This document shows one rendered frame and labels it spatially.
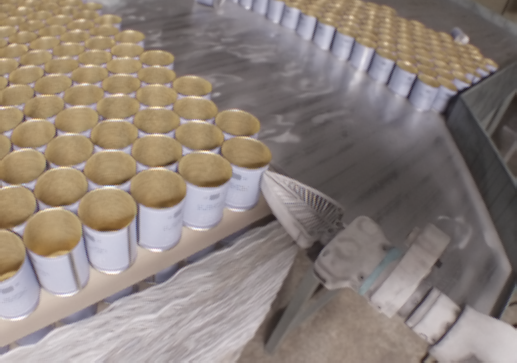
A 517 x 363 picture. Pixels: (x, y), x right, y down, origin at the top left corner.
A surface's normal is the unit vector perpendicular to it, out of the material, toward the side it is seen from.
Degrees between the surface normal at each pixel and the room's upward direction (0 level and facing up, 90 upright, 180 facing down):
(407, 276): 68
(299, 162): 0
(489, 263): 0
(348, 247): 3
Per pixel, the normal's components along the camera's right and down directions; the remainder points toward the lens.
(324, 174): 0.17, -0.72
